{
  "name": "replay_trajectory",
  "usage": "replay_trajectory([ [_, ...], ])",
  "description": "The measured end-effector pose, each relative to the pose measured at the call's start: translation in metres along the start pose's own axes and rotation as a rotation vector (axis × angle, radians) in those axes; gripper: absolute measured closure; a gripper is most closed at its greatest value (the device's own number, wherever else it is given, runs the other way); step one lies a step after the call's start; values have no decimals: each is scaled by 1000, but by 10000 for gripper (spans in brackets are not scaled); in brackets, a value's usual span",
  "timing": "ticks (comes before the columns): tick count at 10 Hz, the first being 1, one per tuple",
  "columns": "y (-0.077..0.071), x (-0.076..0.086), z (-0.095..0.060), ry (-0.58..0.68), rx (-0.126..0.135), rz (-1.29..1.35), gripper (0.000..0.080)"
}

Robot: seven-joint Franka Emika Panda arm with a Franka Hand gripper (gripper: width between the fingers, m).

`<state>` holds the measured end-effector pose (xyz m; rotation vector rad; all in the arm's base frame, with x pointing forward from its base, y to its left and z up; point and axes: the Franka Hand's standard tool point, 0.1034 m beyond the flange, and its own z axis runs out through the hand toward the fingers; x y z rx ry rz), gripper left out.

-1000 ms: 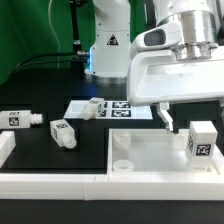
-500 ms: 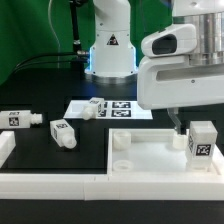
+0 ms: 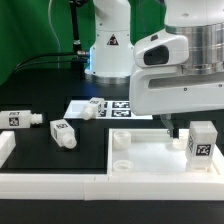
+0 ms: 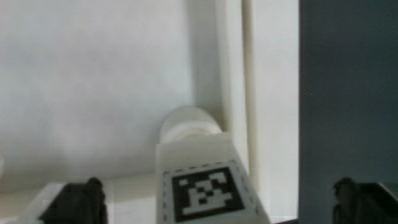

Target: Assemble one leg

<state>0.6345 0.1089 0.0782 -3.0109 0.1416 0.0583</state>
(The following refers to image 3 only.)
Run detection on white hanging cable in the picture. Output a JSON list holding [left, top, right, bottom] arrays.
[[47, 0, 63, 70]]

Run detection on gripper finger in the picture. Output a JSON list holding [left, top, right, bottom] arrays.
[[160, 114, 179, 138]]

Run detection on black cable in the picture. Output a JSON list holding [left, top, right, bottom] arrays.
[[11, 58, 89, 79], [13, 51, 90, 75]]

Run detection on black cable upper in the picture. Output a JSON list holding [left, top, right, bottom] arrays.
[[13, 51, 90, 75]]

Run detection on white marker sheet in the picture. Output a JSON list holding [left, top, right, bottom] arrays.
[[64, 100, 152, 120]]

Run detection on black cable lower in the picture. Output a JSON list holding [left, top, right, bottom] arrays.
[[11, 58, 89, 79]]

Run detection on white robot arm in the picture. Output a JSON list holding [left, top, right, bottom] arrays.
[[86, 0, 224, 115]]

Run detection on white U-shaped fence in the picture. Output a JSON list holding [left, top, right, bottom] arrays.
[[0, 130, 224, 202]]

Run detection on white square table top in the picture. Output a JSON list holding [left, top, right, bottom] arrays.
[[106, 127, 224, 176]]

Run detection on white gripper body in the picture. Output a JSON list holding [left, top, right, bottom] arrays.
[[129, 29, 224, 115]]

